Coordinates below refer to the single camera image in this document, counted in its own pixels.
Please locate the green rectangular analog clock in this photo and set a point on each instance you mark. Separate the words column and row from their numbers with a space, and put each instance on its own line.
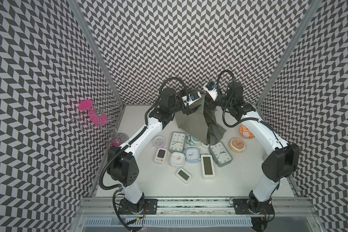
column 177, row 143

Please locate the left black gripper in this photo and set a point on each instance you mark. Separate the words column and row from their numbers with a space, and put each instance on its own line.
column 188, row 110

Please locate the large green analog clock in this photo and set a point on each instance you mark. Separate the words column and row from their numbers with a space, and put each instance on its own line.
column 220, row 154

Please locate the blue square alarm clock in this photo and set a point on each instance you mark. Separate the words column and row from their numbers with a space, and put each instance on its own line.
column 192, row 155

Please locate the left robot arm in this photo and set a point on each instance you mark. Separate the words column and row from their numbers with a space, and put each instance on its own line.
column 121, row 169

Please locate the orange patterned bowl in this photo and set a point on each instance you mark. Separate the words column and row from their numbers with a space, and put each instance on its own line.
column 245, row 132

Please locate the tall white digital clock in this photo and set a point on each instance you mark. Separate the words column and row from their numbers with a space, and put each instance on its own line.
column 208, row 171

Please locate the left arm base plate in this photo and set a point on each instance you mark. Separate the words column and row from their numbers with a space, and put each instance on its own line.
column 148, row 206

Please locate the orange round clock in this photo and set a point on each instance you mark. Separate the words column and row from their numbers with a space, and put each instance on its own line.
column 237, row 145

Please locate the white tilted digital clock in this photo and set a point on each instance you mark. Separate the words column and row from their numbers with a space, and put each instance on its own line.
column 183, row 175

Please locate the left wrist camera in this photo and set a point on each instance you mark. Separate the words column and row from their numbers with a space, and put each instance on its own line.
column 194, row 96

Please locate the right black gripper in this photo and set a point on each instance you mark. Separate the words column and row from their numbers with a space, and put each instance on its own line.
column 212, row 102

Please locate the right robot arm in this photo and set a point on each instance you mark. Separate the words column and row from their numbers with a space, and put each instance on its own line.
column 281, row 157

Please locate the pink round alarm clock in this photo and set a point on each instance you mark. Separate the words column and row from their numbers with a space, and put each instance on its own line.
column 159, row 141

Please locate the blue twin-bell alarm clock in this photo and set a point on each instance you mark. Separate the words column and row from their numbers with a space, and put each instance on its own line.
column 192, row 141

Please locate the green canvas bag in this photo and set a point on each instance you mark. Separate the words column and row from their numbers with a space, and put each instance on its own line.
column 201, row 124

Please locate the white square analog clock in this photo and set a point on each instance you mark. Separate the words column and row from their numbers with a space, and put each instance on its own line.
column 177, row 159

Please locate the aluminium front rail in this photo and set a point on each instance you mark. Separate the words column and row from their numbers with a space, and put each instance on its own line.
column 197, row 206

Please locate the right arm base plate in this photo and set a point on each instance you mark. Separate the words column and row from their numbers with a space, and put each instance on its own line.
column 251, row 206

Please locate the white timer with orange buttons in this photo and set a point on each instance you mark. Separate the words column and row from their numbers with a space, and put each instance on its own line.
column 160, row 156

